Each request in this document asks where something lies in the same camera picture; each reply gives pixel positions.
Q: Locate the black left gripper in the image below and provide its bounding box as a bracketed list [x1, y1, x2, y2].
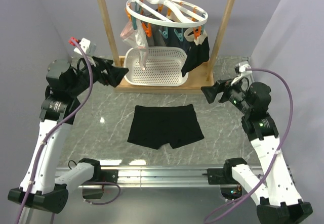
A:
[68, 54, 129, 96]

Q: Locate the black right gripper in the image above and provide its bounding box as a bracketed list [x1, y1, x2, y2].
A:
[200, 74, 252, 114]

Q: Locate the black boxer underwear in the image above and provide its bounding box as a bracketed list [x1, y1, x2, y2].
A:
[127, 104, 205, 150]

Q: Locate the white round clip hanger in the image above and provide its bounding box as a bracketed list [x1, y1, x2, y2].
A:
[126, 0, 209, 41]

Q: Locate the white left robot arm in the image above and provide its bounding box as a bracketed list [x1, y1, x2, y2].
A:
[8, 57, 129, 214]

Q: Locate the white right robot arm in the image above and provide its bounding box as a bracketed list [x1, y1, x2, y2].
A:
[201, 79, 313, 223]

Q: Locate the pink white hanging underwear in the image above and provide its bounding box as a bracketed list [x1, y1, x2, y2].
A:
[120, 20, 148, 71]

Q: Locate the black hanging underwear white band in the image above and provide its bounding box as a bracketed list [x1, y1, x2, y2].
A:
[181, 28, 210, 77]

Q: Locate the grey striped hanging underwear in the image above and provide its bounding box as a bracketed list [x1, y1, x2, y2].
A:
[146, 24, 166, 47]

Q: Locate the navy hanging underwear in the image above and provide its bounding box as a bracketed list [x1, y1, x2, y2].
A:
[162, 27, 191, 54]

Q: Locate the white perforated plastic basket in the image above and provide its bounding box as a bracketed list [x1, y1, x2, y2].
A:
[124, 47, 188, 87]

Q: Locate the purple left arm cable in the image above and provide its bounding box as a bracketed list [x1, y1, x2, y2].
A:
[15, 40, 122, 224]

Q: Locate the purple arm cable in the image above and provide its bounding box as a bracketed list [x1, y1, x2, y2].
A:
[15, 40, 122, 224]
[203, 67, 294, 224]

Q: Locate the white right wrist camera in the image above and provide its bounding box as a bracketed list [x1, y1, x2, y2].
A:
[230, 61, 252, 86]

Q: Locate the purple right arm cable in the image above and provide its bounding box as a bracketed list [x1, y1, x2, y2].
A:
[203, 67, 294, 224]

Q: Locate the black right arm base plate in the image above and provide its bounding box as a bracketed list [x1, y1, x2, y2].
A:
[202, 168, 228, 185]

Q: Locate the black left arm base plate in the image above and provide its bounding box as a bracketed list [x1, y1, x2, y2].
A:
[99, 169, 118, 184]

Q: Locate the aluminium mounting rail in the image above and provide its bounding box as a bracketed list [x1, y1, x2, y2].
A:
[102, 165, 223, 188]

